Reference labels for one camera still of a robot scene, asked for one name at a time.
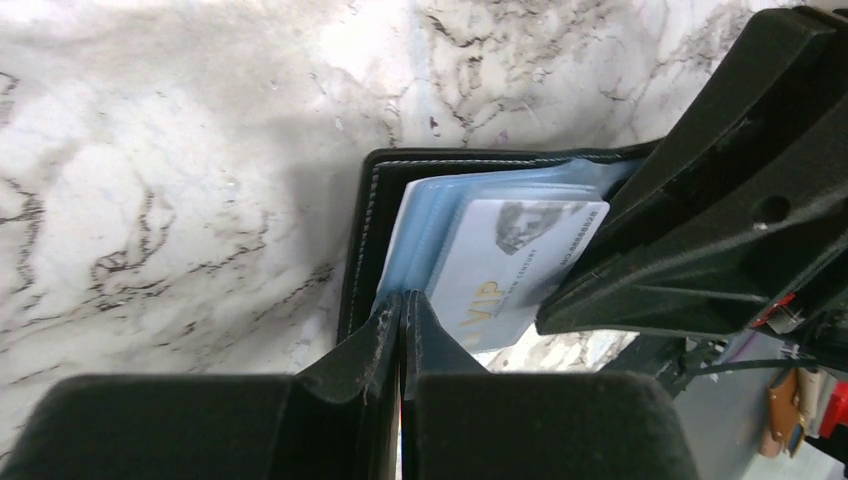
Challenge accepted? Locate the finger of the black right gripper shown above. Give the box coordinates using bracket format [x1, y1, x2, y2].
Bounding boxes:
[610, 6, 847, 219]
[536, 98, 847, 336]

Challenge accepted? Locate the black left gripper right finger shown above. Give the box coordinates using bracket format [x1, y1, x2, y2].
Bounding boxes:
[401, 291, 698, 479]

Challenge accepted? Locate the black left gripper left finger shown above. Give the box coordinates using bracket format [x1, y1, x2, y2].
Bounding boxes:
[1, 294, 402, 479]

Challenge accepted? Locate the black leather card holder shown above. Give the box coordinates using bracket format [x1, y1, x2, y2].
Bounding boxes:
[336, 141, 658, 343]

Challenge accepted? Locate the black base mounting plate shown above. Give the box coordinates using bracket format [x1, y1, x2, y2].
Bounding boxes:
[601, 335, 728, 397]

